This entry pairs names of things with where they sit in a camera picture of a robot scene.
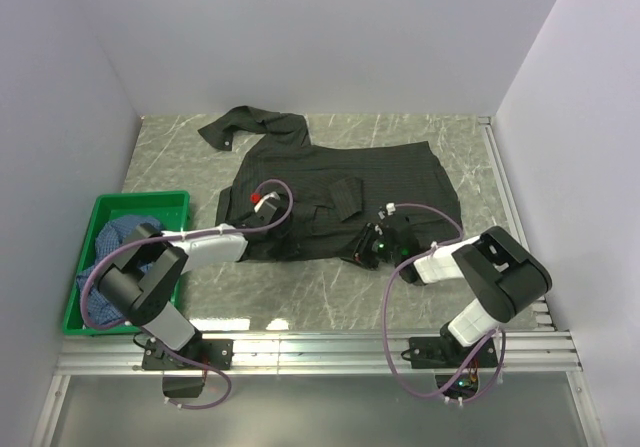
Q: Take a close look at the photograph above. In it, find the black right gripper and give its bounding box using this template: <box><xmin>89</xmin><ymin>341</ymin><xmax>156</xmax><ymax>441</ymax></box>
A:
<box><xmin>337</xmin><ymin>222</ymin><xmax>402</xmax><ymax>270</ymax></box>

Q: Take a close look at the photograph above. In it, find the black pinstriped long sleeve shirt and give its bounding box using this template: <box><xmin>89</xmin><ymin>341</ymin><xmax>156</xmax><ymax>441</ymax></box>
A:
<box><xmin>199</xmin><ymin>106</ymin><xmax>462</xmax><ymax>262</ymax></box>

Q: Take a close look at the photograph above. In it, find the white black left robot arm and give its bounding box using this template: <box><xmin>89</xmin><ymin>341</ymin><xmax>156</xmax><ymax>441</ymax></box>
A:
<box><xmin>87</xmin><ymin>192</ymin><xmax>293</xmax><ymax>369</ymax></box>

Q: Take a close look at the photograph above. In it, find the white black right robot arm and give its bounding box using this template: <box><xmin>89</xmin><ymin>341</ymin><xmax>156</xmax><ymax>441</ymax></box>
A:
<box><xmin>341</xmin><ymin>214</ymin><xmax>552</xmax><ymax>367</ymax></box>

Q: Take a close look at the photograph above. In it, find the green plastic tray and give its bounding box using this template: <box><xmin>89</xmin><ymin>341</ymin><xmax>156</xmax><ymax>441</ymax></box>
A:
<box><xmin>62</xmin><ymin>190</ymin><xmax>191</xmax><ymax>336</ymax></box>

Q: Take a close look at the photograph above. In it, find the blue checked shirt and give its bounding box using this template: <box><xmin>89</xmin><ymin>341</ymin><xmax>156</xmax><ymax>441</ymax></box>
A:
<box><xmin>75</xmin><ymin>214</ymin><xmax>164</xmax><ymax>325</ymax></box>

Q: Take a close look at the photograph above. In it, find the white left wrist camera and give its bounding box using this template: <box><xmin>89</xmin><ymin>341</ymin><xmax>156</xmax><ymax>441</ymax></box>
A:
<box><xmin>250</xmin><ymin>192</ymin><xmax>283</xmax><ymax>213</ymax></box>

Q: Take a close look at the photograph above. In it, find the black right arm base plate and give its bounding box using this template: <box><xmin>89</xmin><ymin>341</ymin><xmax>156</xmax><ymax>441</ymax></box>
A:
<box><xmin>401</xmin><ymin>336</ymin><xmax>498</xmax><ymax>369</ymax></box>

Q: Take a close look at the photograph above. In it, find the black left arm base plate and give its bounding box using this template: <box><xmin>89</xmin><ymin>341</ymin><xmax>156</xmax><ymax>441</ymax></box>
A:
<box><xmin>133</xmin><ymin>339</ymin><xmax>234</xmax><ymax>371</ymax></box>

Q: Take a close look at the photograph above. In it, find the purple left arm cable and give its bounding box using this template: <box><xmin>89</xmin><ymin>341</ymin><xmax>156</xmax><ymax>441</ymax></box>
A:
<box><xmin>79</xmin><ymin>179</ymin><xmax>295</xmax><ymax>410</ymax></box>

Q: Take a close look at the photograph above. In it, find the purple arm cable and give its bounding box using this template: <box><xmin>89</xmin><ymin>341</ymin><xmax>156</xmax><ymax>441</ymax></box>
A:
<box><xmin>382</xmin><ymin>201</ymin><xmax>504</xmax><ymax>406</ymax></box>
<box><xmin>79</xmin><ymin>179</ymin><xmax>295</xmax><ymax>410</ymax></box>

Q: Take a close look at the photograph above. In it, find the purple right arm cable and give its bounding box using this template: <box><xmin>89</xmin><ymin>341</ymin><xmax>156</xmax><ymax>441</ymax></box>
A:
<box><xmin>382</xmin><ymin>201</ymin><xmax>504</xmax><ymax>406</ymax></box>

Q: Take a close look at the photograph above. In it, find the aluminium rail frame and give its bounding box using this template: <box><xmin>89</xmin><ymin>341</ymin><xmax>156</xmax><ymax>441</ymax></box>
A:
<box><xmin>54</xmin><ymin>116</ymin><xmax>584</xmax><ymax>447</ymax></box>

